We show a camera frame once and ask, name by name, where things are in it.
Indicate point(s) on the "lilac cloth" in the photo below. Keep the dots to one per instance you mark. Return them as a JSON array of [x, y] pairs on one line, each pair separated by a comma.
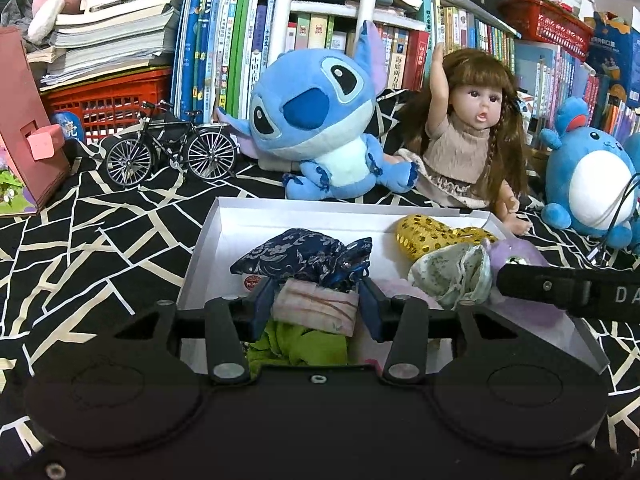
[[515, 252]]

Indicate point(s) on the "round blue mouse plush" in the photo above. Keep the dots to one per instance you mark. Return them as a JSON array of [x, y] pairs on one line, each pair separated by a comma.
[[590, 180]]

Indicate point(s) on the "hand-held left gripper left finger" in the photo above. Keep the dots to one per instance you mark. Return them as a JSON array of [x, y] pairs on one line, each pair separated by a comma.
[[264, 301]]

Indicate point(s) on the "pale fabric pouch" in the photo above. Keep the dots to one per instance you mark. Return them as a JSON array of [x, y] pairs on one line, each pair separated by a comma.
[[315, 307]]

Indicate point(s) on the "gold sequin pouch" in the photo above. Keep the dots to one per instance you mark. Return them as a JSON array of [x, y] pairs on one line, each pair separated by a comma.
[[430, 235]]

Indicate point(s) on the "white cardboard box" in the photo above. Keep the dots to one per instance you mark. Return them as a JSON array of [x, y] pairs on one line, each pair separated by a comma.
[[310, 215]]

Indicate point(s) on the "row of tall upright books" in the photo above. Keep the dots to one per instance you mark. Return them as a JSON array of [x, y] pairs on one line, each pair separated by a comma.
[[220, 45]]

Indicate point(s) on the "brown-haired doll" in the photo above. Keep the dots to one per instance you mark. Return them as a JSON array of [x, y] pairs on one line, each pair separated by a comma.
[[465, 150]]

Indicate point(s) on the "pink triangular dollhouse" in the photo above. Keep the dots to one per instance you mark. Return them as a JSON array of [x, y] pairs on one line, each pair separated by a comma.
[[20, 110]]

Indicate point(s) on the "miniature metal bicycle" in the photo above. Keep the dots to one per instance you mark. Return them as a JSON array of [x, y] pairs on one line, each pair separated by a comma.
[[170, 145]]

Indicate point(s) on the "white ladder frame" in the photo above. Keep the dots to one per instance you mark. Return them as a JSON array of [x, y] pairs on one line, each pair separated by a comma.
[[372, 0]]

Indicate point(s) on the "blue cardboard carton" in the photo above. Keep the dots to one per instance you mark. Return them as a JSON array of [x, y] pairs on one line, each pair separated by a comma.
[[617, 55]]

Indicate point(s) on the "long row of colourful books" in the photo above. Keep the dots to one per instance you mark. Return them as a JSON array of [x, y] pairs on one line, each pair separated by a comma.
[[550, 80]]

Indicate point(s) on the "stack of paperback books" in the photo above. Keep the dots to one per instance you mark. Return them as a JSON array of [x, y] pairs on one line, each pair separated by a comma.
[[115, 30]]

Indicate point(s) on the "blue alien plush toy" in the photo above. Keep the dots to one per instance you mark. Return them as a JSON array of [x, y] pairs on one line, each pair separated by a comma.
[[320, 115]]

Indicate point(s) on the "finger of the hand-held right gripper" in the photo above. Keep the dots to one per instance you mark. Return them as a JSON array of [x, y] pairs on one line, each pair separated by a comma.
[[545, 286]]

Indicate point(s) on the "red plastic basket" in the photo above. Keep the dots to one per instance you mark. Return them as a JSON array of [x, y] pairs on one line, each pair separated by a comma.
[[115, 102]]

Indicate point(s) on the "row of small shelf books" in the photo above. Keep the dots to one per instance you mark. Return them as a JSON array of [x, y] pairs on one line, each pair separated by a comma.
[[400, 57]]

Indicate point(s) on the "blue cat plush toy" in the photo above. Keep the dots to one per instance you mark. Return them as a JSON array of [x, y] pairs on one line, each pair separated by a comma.
[[632, 155]]

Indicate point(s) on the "black white patterned cloth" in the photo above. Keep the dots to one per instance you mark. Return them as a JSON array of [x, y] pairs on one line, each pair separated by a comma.
[[110, 240]]

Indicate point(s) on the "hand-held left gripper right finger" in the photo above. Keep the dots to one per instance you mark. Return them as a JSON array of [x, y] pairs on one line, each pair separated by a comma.
[[370, 306]]

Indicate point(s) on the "navy floral pouch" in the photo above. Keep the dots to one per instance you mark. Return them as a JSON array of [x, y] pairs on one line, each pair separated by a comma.
[[300, 252]]

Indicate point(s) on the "green cloth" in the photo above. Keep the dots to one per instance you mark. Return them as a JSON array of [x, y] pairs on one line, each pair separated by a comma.
[[300, 347]]

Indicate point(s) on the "red basket with booklets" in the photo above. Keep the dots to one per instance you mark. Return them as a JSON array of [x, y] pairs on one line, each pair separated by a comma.
[[550, 22]]

